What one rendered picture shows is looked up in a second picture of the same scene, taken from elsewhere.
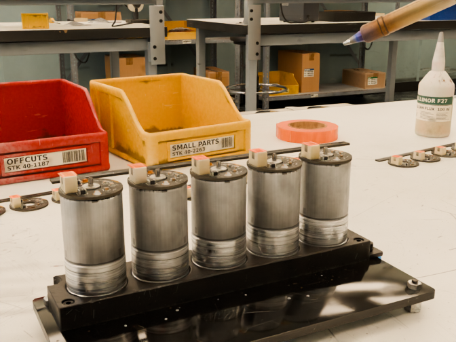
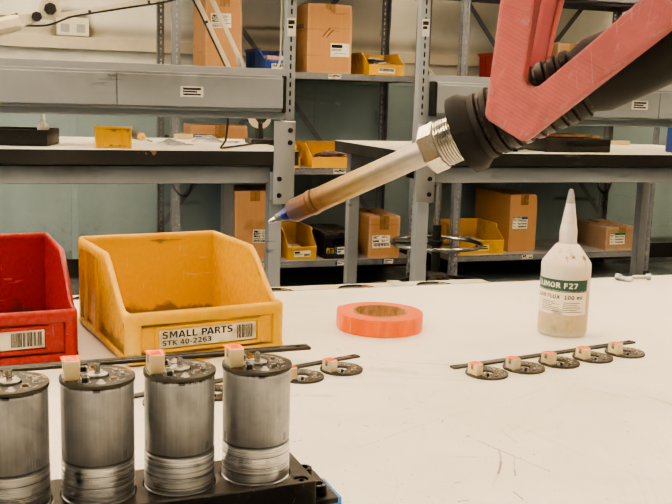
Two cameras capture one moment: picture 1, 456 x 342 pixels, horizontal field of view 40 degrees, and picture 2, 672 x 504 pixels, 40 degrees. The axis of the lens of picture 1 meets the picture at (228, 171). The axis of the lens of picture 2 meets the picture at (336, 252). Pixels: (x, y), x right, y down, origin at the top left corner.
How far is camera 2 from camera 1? 0.11 m
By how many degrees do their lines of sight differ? 8
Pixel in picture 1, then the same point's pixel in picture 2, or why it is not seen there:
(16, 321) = not seen: outside the picture
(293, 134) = (354, 323)
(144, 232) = not seen: outside the picture
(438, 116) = (565, 307)
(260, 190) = (152, 404)
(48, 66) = (141, 198)
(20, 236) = not seen: outside the picture
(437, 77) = (564, 251)
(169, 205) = (13, 419)
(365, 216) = (376, 447)
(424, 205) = (470, 436)
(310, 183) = (230, 399)
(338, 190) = (266, 410)
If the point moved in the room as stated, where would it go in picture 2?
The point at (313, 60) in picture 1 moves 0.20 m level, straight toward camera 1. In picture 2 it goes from (526, 205) to (525, 209)
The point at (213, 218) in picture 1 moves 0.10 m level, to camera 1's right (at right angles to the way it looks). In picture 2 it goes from (79, 438) to (384, 458)
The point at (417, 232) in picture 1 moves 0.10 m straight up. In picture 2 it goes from (432, 474) to (443, 241)
